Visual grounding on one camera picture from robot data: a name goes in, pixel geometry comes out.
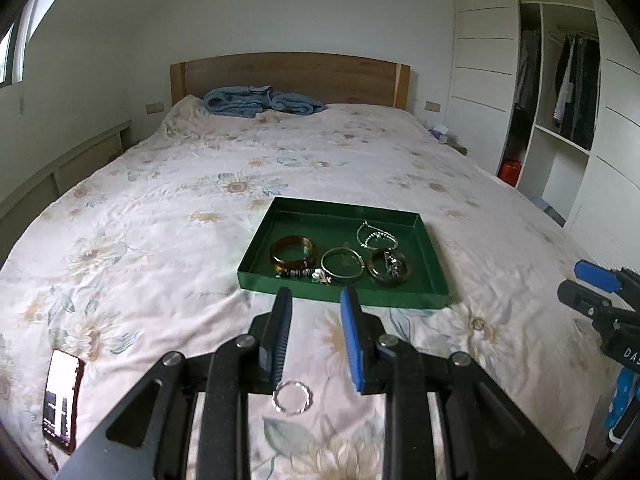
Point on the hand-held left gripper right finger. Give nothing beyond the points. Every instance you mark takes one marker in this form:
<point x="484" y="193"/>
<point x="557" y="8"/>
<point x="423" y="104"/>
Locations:
<point x="352" y="345"/>

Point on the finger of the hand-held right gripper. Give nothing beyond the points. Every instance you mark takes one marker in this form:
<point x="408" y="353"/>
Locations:
<point x="595" y="274"/>
<point x="582" y="297"/>

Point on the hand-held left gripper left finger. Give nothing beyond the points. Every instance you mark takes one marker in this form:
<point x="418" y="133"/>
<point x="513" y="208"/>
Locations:
<point x="281" y="340"/>

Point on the twisted silver bangle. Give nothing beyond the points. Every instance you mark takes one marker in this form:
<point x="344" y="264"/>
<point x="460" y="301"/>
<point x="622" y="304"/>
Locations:
<point x="275" y="397"/>

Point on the dark grey stone bangle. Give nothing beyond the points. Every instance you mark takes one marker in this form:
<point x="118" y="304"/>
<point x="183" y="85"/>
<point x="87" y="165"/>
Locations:
<point x="372" y="272"/>

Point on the amber resin bangle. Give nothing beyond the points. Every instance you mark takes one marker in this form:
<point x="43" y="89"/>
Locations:
<point x="297" y="261"/>

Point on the large silver bangle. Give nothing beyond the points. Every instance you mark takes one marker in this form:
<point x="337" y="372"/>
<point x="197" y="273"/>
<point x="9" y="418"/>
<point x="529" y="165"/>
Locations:
<point x="324" y="263"/>

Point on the green jewelry tray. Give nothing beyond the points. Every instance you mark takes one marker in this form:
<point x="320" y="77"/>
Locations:
<point x="340" y="225"/>

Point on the person's right hand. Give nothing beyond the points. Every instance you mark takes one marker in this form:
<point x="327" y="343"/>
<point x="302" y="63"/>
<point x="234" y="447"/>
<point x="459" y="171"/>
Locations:
<point x="625" y="400"/>

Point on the red box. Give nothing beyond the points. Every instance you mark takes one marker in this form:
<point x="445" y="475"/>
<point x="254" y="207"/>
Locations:
<point x="510" y="172"/>

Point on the hanging dark clothes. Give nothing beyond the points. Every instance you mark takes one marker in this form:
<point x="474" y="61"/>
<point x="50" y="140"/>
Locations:
<point x="577" y="90"/>

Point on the tissue box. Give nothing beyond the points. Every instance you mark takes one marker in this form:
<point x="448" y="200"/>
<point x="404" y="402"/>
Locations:
<point x="441" y="132"/>

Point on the smartphone with red case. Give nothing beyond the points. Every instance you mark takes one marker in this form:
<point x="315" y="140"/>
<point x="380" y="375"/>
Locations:
<point x="62" y="400"/>

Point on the blue folded blanket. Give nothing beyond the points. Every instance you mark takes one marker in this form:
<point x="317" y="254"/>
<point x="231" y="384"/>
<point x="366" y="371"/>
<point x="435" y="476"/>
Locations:
<point x="250" y="102"/>

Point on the white open wardrobe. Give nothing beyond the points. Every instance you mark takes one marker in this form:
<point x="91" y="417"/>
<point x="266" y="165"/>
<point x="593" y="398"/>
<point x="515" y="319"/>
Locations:
<point x="480" y="60"/>

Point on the wooden headboard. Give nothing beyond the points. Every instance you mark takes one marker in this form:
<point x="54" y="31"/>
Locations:
<point x="290" y="75"/>

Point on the window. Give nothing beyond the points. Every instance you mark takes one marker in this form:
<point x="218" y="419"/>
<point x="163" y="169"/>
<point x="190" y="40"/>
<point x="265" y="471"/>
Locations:
<point x="22" y="40"/>

